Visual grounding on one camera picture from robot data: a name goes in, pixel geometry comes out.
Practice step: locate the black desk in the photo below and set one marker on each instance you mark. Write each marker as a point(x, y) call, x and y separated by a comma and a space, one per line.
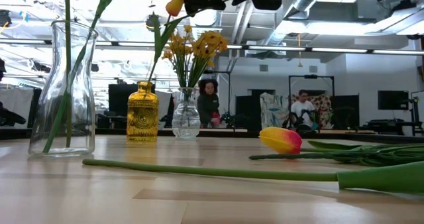
point(391, 122)

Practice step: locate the black display panel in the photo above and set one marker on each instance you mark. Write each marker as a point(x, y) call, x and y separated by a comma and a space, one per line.
point(119, 99)

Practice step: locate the white teal patterned cloth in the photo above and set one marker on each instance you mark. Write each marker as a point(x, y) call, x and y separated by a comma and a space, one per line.
point(273, 111)

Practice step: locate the black background robot arm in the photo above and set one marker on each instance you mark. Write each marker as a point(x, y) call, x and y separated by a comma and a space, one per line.
point(232, 120)

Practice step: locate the clear smooth glass carafe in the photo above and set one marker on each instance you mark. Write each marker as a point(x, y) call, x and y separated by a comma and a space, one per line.
point(83, 118)

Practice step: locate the green leafy stems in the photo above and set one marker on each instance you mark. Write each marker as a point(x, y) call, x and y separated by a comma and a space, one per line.
point(298, 156)

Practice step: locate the hanging yellow pendant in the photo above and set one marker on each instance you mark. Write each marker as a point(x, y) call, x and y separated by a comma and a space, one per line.
point(299, 64)

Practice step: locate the amber glass vase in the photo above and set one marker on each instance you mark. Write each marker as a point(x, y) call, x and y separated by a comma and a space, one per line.
point(142, 118)

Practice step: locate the person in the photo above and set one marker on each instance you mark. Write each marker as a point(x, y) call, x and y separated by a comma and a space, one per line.
point(301, 108)
point(208, 106)

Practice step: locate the black wall monitor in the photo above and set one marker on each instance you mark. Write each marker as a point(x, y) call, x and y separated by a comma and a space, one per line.
point(393, 99)

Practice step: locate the black metal rig frame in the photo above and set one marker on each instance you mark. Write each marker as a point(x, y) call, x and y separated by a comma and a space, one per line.
point(364, 137)

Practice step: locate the grey wall vent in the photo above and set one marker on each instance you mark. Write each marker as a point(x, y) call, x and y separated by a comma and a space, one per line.
point(263, 68)
point(313, 69)

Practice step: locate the clear ribbed glass vase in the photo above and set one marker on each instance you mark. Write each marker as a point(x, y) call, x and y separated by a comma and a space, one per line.
point(185, 121)

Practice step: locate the long green stem foreground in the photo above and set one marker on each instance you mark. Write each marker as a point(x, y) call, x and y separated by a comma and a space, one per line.
point(381, 179)

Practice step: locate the white cloth cover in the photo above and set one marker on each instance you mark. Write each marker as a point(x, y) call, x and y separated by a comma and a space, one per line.
point(16, 96)

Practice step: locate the black background rig frame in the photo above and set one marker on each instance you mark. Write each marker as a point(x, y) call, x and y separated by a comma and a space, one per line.
point(229, 85)
point(311, 76)

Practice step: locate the brown floral patterned cloth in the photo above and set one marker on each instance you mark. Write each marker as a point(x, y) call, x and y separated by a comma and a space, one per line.
point(326, 108)

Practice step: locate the long ceiling light strip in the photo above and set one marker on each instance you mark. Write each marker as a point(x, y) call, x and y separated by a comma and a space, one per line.
point(397, 52)
point(278, 48)
point(339, 50)

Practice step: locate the yellow red artificial tulip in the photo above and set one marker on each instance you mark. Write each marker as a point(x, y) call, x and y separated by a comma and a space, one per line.
point(280, 140)

